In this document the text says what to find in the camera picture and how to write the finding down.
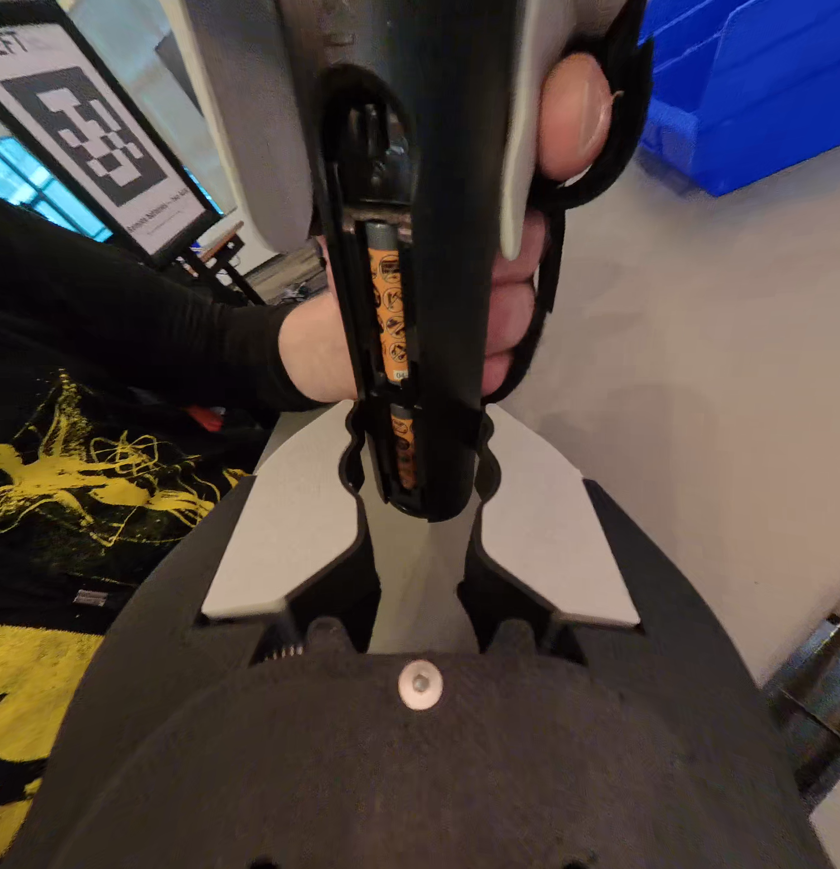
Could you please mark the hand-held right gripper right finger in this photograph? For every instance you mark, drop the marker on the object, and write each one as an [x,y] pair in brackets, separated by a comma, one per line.
[555,543]

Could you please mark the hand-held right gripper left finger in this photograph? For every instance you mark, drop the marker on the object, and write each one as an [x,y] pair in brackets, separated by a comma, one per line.
[284,543]

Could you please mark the black remote control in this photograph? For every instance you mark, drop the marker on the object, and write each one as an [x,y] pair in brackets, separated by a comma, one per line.
[454,271]

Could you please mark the orange battery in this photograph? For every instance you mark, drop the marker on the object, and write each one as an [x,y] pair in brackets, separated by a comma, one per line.
[405,448]
[389,305]

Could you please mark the blue plastic bin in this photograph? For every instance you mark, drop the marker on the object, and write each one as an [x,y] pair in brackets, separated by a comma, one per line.
[766,102]

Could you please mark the person's left forearm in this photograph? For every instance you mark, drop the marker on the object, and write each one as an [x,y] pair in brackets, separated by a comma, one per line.
[121,305]

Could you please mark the person's left hand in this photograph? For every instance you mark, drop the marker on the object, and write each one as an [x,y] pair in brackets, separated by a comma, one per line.
[576,115]

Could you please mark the person's black yellow shirt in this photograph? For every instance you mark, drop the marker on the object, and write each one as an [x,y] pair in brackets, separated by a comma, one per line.
[87,489]

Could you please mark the black easel stand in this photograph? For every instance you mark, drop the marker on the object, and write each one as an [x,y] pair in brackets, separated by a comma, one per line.
[223,265]

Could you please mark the framed checker marker sign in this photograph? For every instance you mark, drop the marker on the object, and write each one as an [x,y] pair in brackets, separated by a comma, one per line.
[87,122]

